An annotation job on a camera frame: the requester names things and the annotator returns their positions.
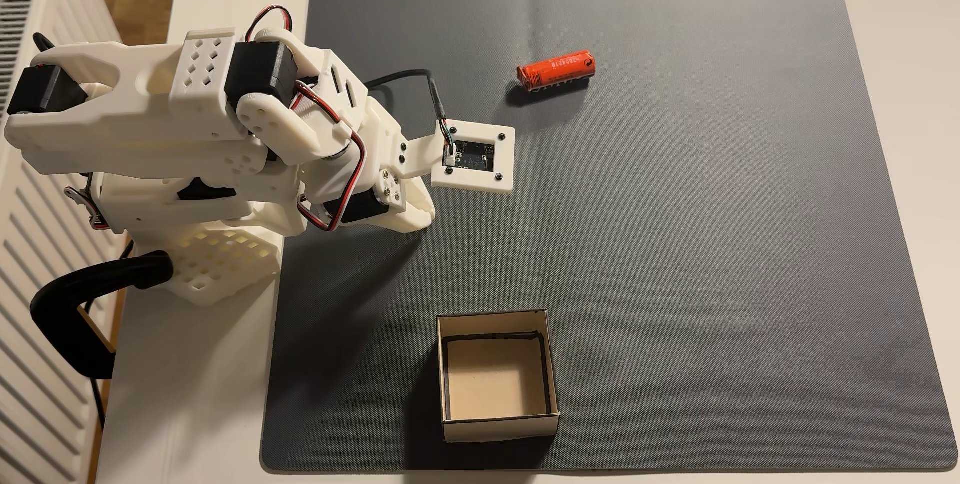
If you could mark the red cylindrical battery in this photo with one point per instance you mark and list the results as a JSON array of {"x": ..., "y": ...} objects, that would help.
[{"x": 556, "y": 70}]

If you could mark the open cardboard box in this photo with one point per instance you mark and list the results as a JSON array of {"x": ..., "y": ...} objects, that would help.
[{"x": 496, "y": 383}]

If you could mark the dark grey table mat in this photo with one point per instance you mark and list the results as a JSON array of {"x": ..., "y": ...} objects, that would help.
[{"x": 712, "y": 244}]

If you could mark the black table clamp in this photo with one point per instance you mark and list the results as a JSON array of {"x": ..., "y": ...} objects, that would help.
[{"x": 67, "y": 312}]

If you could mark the white radiator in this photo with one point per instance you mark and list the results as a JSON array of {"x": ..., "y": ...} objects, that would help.
[{"x": 37, "y": 304}]

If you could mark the white framed camera box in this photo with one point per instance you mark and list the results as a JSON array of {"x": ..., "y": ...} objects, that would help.
[{"x": 491, "y": 178}]

